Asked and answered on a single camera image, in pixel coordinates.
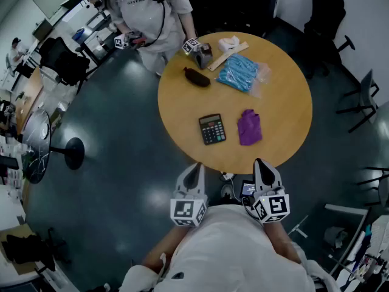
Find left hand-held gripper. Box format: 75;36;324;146
169;162;209;228

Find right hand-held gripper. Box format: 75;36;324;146
251;158;291;225

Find purple cloth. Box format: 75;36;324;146
236;108;264;147

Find black calculator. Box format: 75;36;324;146
198;113;227;146

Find person's left forearm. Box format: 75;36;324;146
141;223;189;274

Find person's right forearm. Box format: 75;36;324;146
263;220;302;265

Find small black monitor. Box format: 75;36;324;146
239;180;256;199

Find white T-shaped tool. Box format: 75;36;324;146
287;214;309;239

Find person's torso in white shirt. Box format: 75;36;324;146
118;204;339;292

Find grey waste bin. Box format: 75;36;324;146
322;226;349;249

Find black soft pouch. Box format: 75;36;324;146
183;66;212;88

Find plastic bag of blue items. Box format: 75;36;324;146
215;52;271;99

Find grey chair with black legs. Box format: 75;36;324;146
355;165;389;208
336;69;380;133

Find white desk with clutter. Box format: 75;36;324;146
334;214;389;292

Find wooden ruler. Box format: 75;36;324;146
207;41;249;72

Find black marble round table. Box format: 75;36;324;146
21;108;85;184

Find black mesh office chair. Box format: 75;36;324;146
38;36;100;96

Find tall black office chair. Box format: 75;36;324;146
299;0;356;79

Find wooden desk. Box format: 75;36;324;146
15;66;44;133

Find blue storage bin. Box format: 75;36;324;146
72;27;92;44

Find grey metal frame table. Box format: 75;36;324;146
323;203;370;276

